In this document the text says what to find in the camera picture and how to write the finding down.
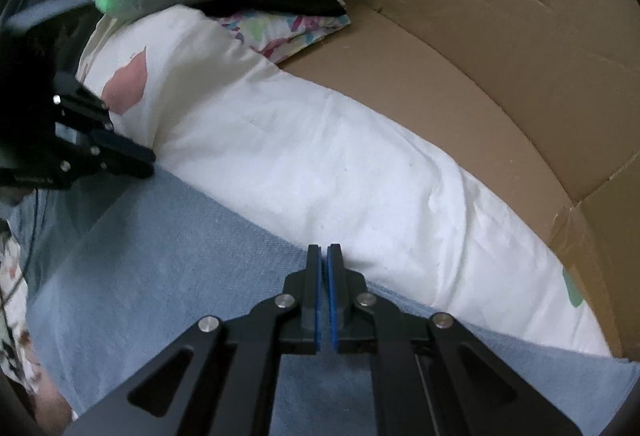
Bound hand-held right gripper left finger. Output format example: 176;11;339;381
62;245;321;436

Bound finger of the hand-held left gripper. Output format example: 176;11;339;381
50;153;156;189
54;74;157;163

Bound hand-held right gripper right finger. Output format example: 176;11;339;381
327;245;583;436

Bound blue denim pants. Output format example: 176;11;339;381
7;169;640;436

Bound cream bear printed blanket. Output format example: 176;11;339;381
75;4;613;359

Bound floral printed cloth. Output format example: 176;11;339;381
207;11;352;64

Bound flattened cardboard box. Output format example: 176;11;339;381
277;0;640;362

